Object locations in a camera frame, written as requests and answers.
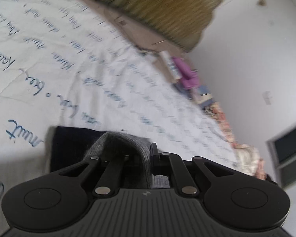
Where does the grey knit sock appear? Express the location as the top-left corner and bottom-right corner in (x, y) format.
(84, 131), (170, 189)

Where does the dark navy sock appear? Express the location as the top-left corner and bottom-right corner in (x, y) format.
(50, 126), (106, 172)

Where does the floral patterned fabric pile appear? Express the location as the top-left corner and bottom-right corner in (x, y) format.
(172, 82), (267, 181)

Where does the purple cloth item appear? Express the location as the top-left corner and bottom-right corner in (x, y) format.
(172, 57), (200, 90)

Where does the white small box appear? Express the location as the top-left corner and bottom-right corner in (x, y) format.
(159, 50), (182, 81)

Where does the white bedsheet with blue script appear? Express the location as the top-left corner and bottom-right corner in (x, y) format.
(0, 0), (237, 235)

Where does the olive tufted headboard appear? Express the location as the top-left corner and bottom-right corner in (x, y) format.
(98, 0), (223, 52)

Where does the white wall switch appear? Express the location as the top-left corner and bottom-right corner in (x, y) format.
(262, 91), (273, 105)

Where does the dark window with frame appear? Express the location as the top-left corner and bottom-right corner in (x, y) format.
(267, 125), (296, 188)

